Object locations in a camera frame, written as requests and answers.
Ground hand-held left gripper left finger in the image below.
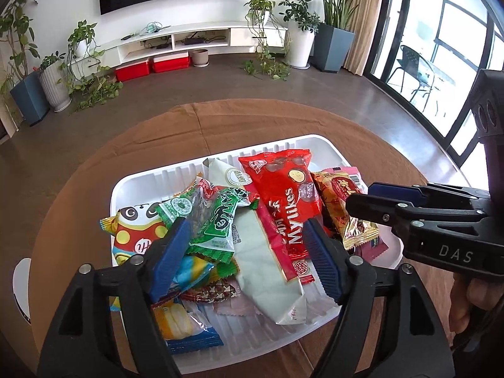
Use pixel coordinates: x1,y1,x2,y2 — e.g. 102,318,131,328
37,217,193,378

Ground gold and red snack packet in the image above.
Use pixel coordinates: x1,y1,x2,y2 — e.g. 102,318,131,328
310,169,381,250

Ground orange cartoon snack packet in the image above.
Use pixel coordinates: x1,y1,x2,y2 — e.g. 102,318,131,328
98,216,119,239

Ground beige curtain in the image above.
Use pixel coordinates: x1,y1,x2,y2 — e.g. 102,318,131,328
344,0,388,77

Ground large-leaf plant in dark pot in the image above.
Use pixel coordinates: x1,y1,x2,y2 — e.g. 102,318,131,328
302,0,398,73

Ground plant in ribbed white pot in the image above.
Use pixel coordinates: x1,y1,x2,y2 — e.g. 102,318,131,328
37,51,73,113

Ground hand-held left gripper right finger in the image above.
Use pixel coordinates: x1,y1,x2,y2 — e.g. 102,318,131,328
302,217,455,378

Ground pale green and red bag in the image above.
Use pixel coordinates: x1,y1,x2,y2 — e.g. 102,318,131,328
202,157,316,327

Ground red storage box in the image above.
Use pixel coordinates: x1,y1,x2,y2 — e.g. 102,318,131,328
115,58,152,83
152,53,192,73

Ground bushy plant in white pot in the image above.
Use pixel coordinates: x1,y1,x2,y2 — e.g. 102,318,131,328
279,0,320,69

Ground red chocolate bag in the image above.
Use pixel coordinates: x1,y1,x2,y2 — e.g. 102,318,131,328
237,148,324,272

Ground white television cabinet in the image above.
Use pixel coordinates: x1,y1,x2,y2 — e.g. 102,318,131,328
67,21,288,73

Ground black balcony chair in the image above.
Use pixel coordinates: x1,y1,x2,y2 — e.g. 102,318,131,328
388,44,438,113

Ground dark green snack packet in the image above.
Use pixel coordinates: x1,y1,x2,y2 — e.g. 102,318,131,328
185,187,258,280

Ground clear seed packet green label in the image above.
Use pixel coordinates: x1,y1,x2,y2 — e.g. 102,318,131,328
155,177,237,245

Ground black framed glass door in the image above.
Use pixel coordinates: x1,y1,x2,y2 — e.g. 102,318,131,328
370,0,504,190

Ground tall plant in blue pot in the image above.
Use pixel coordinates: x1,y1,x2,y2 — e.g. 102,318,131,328
0,0,50,127

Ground white and pink snack packet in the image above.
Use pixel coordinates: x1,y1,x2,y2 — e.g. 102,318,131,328
213,295,264,318

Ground panda print snack packet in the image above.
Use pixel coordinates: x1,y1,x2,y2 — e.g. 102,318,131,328
111,202,215,290

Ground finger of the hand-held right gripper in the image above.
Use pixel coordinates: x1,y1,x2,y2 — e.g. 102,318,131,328
368,182,489,205
346,193,418,241

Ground blue cake packet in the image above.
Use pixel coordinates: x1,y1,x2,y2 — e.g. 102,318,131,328
152,297,225,357

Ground red-brown nut snack packet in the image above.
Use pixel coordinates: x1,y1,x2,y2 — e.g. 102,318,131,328
179,279,243,304

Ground white plastic tray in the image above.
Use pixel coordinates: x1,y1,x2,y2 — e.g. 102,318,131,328
107,134,404,375

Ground trailing pothos in white pot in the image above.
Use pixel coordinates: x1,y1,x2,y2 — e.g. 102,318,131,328
65,20,124,113
241,0,292,81

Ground person's right hand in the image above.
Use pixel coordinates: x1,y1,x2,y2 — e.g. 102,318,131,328
449,273,504,333

